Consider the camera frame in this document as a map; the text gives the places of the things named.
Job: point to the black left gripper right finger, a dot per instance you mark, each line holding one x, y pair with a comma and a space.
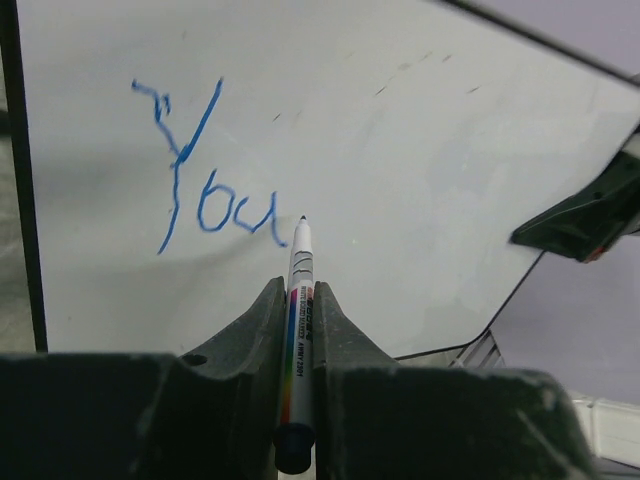
379, 419

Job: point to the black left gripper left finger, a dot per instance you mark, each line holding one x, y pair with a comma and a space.
208, 414

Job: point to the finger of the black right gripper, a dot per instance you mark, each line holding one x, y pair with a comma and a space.
588, 224

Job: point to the white whiteboard marker pen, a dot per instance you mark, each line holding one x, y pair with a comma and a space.
294, 435

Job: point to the white whiteboard black frame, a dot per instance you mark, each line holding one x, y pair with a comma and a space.
174, 146

